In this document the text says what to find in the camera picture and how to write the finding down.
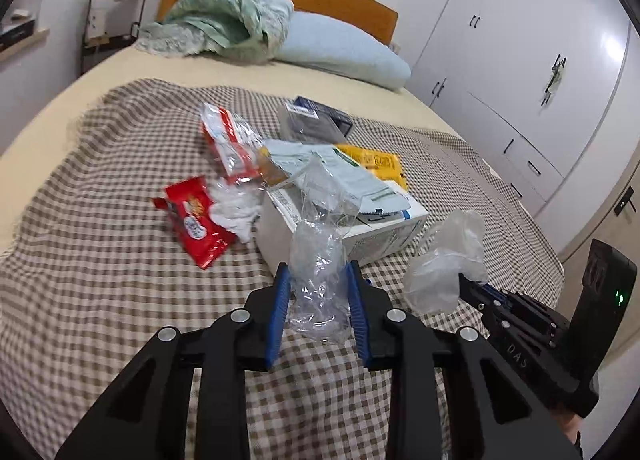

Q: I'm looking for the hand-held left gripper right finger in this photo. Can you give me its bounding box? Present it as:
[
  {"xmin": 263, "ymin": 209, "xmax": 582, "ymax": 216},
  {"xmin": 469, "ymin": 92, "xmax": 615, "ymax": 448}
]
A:
[{"xmin": 345, "ymin": 260, "xmax": 583, "ymax": 460}]

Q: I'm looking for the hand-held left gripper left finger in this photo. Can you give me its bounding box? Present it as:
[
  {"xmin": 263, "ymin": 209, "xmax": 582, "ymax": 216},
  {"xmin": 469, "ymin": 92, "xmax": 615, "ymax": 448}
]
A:
[{"xmin": 55, "ymin": 262, "xmax": 292, "ymax": 460}]

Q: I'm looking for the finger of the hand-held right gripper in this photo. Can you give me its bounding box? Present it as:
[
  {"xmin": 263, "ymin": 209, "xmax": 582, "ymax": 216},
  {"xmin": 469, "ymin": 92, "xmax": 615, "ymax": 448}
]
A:
[
  {"xmin": 457, "ymin": 274, "xmax": 507, "ymax": 337},
  {"xmin": 482, "ymin": 285, "xmax": 569, "ymax": 341}
]

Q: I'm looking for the clear plastic bag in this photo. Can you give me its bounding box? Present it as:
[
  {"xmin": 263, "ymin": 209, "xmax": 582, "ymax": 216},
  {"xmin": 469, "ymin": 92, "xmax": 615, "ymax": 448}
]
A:
[{"xmin": 402, "ymin": 210, "xmax": 490, "ymax": 315}]

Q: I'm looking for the clear plastic wrapper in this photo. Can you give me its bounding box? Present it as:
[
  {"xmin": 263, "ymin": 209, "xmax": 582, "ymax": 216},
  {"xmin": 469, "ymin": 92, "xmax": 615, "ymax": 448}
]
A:
[{"xmin": 286, "ymin": 154, "xmax": 362, "ymax": 343}]

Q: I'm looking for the white cardboard box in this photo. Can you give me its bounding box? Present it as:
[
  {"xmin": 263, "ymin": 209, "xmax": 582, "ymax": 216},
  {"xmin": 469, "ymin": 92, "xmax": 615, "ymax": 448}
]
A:
[{"xmin": 256, "ymin": 180, "xmax": 430, "ymax": 267}]

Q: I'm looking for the red snack packet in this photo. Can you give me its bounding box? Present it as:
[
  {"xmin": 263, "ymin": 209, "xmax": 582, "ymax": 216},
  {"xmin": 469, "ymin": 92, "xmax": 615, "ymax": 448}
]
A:
[{"xmin": 152, "ymin": 176, "xmax": 238, "ymax": 271}]

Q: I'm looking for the yellow packet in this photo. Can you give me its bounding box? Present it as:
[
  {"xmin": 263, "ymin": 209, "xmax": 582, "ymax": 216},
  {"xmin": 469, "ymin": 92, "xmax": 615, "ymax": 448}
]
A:
[{"xmin": 334, "ymin": 142, "xmax": 410, "ymax": 191}]

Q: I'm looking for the white green mailer bag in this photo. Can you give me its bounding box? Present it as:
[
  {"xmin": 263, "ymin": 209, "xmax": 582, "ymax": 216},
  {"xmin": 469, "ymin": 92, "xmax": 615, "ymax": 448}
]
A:
[{"xmin": 260, "ymin": 139, "xmax": 412, "ymax": 221}]

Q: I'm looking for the red white plastic packet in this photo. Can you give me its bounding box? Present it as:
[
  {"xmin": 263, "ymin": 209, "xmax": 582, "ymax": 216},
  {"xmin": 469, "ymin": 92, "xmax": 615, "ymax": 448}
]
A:
[{"xmin": 200, "ymin": 102, "xmax": 266, "ymax": 185}]

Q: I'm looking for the dark blue carton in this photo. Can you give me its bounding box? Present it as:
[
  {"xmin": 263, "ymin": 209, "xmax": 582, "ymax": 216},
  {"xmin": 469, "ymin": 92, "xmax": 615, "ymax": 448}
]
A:
[{"xmin": 278, "ymin": 96, "xmax": 353, "ymax": 145}]

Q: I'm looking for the person's right forearm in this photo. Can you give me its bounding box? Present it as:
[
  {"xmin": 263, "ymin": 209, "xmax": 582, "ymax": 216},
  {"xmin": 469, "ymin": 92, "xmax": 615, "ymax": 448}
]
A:
[{"xmin": 550, "ymin": 407, "xmax": 586, "ymax": 458}]

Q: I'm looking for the light wooden door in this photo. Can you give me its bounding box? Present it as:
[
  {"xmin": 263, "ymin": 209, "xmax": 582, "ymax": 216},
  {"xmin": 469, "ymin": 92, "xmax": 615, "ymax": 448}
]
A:
[{"xmin": 560, "ymin": 160, "xmax": 640, "ymax": 265}]

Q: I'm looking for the white crumpled wrapper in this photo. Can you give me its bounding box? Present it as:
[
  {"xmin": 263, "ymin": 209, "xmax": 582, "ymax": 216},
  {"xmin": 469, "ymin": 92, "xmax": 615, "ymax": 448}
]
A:
[{"xmin": 207, "ymin": 177, "xmax": 264, "ymax": 244}]

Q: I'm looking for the green hanging ornament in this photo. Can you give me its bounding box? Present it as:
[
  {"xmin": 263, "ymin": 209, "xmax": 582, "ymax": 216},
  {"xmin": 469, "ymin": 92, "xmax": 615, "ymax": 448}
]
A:
[{"xmin": 542, "ymin": 56, "xmax": 568, "ymax": 103}]

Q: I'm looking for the brown checkered blanket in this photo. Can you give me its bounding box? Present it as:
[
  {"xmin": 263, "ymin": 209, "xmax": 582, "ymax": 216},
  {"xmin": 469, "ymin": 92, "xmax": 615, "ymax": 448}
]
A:
[{"xmin": 0, "ymin": 78, "xmax": 566, "ymax": 460}]

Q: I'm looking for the white wardrobe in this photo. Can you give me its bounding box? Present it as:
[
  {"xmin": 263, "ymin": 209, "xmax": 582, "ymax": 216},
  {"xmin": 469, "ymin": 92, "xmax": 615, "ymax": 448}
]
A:
[{"xmin": 407, "ymin": 0, "xmax": 632, "ymax": 213}]

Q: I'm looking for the light blue pillow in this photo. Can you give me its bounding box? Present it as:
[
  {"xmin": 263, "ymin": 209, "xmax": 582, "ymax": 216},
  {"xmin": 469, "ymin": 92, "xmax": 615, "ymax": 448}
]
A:
[{"xmin": 274, "ymin": 10, "xmax": 412, "ymax": 92}]

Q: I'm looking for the wooden bed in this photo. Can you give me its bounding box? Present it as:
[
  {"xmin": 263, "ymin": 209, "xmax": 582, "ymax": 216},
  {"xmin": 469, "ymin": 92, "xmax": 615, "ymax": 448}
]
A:
[{"xmin": 0, "ymin": 0, "xmax": 468, "ymax": 253}]

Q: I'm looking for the green lace blanket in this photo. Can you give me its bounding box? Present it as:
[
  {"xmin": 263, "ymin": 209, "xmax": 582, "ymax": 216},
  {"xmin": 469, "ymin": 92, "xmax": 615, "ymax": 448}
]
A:
[{"xmin": 136, "ymin": 0, "xmax": 296, "ymax": 64}]

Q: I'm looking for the black box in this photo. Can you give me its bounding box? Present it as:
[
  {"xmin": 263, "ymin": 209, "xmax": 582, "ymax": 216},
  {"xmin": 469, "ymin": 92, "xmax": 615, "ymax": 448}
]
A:
[{"xmin": 0, "ymin": 12, "xmax": 37, "ymax": 51}]

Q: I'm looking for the black metal frame rack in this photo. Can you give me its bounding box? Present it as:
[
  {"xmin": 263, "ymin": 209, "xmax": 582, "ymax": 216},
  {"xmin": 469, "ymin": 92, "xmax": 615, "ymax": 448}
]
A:
[{"xmin": 80, "ymin": 0, "xmax": 149, "ymax": 76}]

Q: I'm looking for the wooden wall shelf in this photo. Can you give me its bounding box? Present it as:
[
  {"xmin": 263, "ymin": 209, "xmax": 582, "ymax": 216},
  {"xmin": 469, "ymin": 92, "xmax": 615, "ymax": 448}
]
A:
[{"xmin": 0, "ymin": 28, "xmax": 51, "ymax": 63}]

